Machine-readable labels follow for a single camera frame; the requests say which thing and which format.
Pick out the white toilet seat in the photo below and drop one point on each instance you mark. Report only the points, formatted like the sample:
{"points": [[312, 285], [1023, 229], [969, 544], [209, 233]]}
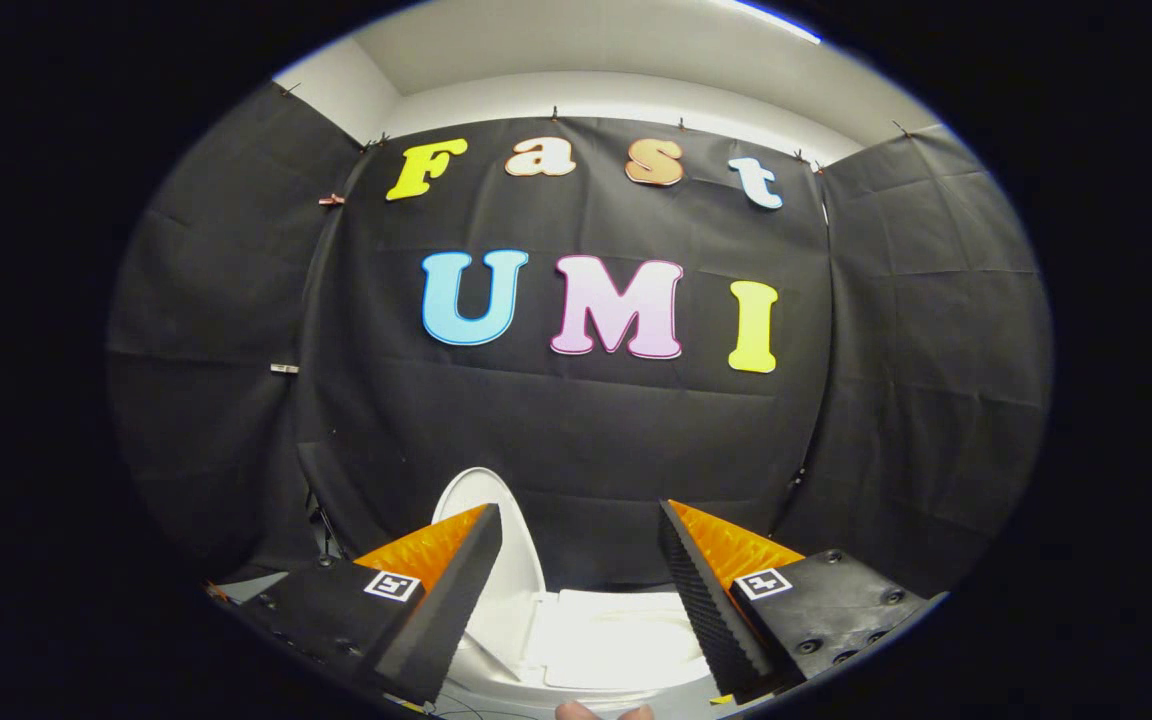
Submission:
{"points": [[616, 640]]}

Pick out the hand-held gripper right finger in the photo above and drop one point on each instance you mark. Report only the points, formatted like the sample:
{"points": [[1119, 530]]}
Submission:
{"points": [[711, 610]]}

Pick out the reddish clip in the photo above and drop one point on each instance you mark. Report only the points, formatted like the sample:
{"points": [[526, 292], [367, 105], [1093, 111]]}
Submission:
{"points": [[332, 200]]}

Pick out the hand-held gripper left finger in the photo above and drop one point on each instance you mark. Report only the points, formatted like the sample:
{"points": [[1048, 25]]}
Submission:
{"points": [[441, 620]]}

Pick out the black backdrop cloth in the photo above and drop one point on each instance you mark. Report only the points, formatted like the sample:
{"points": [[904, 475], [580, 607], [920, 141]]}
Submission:
{"points": [[576, 440]]}

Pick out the white toilet bowl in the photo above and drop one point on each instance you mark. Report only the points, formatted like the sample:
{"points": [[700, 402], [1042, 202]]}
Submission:
{"points": [[496, 690]]}

